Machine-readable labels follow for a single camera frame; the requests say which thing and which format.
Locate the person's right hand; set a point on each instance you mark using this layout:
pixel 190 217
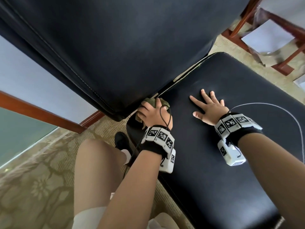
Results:
pixel 209 109

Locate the person's left hand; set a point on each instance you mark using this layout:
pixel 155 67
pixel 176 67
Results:
pixel 155 116

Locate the green cleaning cloth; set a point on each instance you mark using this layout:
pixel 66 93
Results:
pixel 148 101

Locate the black leather chair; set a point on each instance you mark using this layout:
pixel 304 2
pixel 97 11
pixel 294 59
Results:
pixel 143 45

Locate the person's left forearm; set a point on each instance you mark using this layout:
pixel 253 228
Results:
pixel 128 193

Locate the person's right forearm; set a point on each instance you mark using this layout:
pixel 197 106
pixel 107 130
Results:
pixel 276 178

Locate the white marker left wristband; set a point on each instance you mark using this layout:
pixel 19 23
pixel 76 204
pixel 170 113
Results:
pixel 157 138

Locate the white marker wristband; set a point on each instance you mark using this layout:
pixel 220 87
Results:
pixel 236 125
pixel 157 138

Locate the white marker right wristband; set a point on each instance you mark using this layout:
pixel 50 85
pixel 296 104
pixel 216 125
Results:
pixel 236 125

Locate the black shoe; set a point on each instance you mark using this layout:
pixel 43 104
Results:
pixel 121 140

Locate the wooden luggage rack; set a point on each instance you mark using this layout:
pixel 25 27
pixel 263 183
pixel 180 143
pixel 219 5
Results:
pixel 271 26

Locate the white shorts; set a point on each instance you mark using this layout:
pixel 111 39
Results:
pixel 119 218

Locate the frosted glass panel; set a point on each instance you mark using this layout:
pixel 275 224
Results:
pixel 21 136

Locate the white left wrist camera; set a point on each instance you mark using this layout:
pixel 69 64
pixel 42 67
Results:
pixel 169 162

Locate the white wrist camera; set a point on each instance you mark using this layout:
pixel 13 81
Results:
pixel 169 162
pixel 229 154

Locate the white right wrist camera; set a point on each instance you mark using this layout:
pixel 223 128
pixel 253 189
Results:
pixel 229 154

